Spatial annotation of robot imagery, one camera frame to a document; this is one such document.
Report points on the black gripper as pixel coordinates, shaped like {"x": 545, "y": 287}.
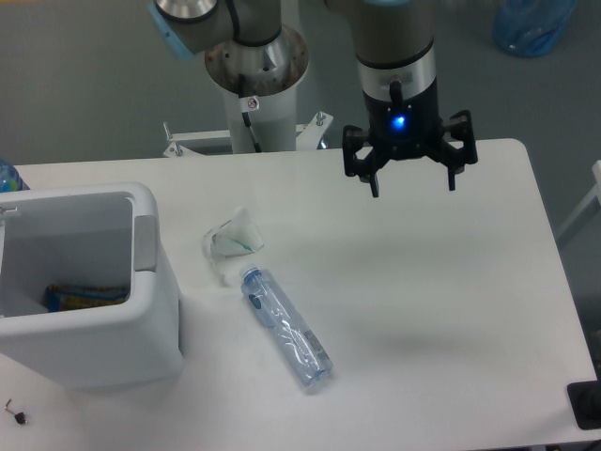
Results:
{"x": 407, "y": 131}

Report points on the white plastic wrapper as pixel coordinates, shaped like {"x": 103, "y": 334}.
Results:
{"x": 237, "y": 237}

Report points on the clear plastic water bottle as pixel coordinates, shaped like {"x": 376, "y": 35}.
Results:
{"x": 303, "y": 352}

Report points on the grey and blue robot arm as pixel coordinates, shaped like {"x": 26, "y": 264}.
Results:
{"x": 392, "y": 41}

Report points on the white trash can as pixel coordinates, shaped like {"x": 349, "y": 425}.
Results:
{"x": 98, "y": 236}

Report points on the blue plastic bag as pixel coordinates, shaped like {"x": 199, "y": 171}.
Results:
{"x": 531, "y": 29}

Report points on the black device at table edge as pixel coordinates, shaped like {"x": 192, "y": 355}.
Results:
{"x": 584, "y": 397}

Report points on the blue yellow snack wrapper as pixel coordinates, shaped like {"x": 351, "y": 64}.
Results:
{"x": 66, "y": 298}

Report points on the blue bottle at left edge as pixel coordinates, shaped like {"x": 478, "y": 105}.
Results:
{"x": 10, "y": 179}

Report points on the white pedestal base bracket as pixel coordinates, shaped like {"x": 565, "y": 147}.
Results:
{"x": 308, "y": 136}

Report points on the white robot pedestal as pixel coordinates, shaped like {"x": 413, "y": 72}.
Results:
{"x": 259, "y": 87}

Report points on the white frame at right edge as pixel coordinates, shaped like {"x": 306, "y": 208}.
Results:
{"x": 582, "y": 213}

